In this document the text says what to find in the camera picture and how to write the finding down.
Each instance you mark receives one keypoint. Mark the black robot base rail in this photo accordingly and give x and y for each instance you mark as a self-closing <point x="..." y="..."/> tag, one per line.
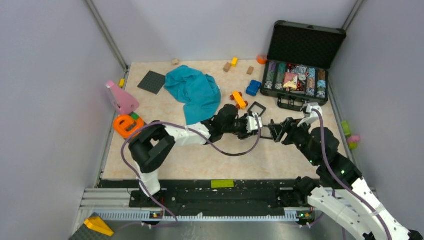
<point x="246" y="198"/>

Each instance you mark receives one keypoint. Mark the tan wooden block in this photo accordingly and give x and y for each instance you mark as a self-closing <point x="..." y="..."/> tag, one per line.
<point x="250" y="70"/>
<point x="227" y="67"/>

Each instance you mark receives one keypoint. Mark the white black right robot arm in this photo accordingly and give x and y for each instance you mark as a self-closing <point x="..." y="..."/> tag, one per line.
<point x="342" y="192"/>

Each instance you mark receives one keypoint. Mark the yellow wooden block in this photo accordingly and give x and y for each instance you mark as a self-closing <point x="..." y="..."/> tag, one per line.
<point x="234" y="62"/>

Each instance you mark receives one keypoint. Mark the blue toy car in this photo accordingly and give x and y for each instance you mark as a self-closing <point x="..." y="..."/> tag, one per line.
<point x="253" y="88"/>

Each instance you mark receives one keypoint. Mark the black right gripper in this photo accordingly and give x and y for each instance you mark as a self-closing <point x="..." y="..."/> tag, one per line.
<point x="278" y="130"/>

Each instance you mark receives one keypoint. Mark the orange tape roll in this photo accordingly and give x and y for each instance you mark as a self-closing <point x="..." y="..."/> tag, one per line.
<point x="262" y="59"/>

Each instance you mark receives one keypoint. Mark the yellow wedge block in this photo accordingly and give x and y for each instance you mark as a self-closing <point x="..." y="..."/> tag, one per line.
<point x="97" y="224"/>

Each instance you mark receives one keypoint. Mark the small yellow block at wall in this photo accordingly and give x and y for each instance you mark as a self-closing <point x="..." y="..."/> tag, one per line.
<point x="122" y="83"/>

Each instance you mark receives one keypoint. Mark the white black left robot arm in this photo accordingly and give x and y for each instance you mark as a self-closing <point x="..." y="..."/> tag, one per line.
<point x="150" y="148"/>

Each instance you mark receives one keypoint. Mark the dark grey mat under toy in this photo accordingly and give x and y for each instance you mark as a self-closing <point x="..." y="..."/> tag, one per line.
<point x="129" y="139"/>

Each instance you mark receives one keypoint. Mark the green pink toy pile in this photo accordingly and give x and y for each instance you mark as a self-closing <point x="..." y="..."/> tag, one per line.
<point x="351" y="139"/>

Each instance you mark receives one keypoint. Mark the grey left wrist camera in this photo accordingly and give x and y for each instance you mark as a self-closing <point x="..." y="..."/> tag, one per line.
<point x="254" y="122"/>

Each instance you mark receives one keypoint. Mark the black lego baseplate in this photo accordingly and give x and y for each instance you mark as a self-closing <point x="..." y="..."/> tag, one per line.
<point x="153" y="82"/>

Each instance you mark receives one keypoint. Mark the black square frame far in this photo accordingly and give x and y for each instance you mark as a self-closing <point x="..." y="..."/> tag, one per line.
<point x="258" y="108"/>

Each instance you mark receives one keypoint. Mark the orange plastic toy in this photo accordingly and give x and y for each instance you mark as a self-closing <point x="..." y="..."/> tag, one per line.
<point x="121" y="120"/>

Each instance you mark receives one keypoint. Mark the green label strip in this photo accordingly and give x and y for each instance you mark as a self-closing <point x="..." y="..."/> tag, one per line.
<point x="222" y="183"/>

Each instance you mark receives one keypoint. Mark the pink plastic toy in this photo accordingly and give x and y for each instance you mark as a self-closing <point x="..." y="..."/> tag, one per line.
<point x="123" y="102"/>

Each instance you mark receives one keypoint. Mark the tan wooden block right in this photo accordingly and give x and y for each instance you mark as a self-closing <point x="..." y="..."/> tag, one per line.
<point x="250" y="70"/>

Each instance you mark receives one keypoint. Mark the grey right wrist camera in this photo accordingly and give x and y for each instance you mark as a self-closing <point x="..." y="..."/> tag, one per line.
<point x="311" y="112"/>

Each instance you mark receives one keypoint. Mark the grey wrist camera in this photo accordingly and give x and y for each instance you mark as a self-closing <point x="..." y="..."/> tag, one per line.
<point x="311" y="112"/>
<point x="254" y="122"/>

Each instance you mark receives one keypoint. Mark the tan wooden block left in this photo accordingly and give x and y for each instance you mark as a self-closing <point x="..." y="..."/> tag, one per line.
<point x="227" y="67"/>

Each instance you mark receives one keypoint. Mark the black folded frame stand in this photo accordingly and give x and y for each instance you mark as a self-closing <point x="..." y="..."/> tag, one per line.
<point x="266" y="134"/>

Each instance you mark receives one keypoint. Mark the black poker chip case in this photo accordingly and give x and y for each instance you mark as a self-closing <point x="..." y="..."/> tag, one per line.
<point x="298" y="60"/>

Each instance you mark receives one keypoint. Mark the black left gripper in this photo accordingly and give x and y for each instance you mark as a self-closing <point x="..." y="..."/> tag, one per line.
<point x="245" y="134"/>

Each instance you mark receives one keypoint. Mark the yellow toy car red wheels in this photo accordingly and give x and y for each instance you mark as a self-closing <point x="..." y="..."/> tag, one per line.
<point x="237" y="97"/>

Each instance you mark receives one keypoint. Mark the teal garment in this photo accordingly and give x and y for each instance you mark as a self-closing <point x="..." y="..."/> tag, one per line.
<point x="199" y="93"/>

